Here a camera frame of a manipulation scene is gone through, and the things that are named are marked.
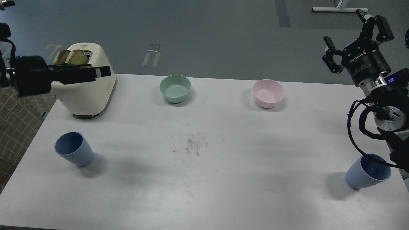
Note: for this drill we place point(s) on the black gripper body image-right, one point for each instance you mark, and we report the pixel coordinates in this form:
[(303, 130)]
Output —
[(363, 60)]

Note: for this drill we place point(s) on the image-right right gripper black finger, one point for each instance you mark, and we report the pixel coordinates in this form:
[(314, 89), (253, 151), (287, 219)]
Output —
[(375, 31)]

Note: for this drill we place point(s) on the image-right left gripper black finger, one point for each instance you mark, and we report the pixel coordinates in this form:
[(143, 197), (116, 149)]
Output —
[(328, 57)]

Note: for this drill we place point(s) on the blue cup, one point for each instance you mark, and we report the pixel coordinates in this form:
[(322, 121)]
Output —
[(365, 172), (74, 148)]

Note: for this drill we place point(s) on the black robot arm image-left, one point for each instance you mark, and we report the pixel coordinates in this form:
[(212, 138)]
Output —
[(289, 61)]

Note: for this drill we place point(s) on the white desk foot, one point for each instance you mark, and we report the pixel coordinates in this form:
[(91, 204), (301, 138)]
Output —
[(340, 6)]

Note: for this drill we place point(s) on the pink bowl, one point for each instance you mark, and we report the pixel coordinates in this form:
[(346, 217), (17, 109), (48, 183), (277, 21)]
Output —
[(268, 93)]

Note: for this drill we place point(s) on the green bowl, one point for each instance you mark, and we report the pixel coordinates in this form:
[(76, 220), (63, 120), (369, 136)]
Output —
[(175, 88)]

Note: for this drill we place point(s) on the cream toaster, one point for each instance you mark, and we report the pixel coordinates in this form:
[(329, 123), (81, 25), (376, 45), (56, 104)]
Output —
[(89, 99)]

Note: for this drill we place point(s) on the toast slice right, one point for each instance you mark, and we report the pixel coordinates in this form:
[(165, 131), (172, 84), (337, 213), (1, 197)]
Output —
[(76, 57)]

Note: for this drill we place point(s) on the toast slice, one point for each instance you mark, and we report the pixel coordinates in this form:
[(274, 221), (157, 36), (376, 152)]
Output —
[(76, 57), (61, 57)]

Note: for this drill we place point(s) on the toast slice left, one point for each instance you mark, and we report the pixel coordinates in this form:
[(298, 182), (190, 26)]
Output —
[(61, 57)]

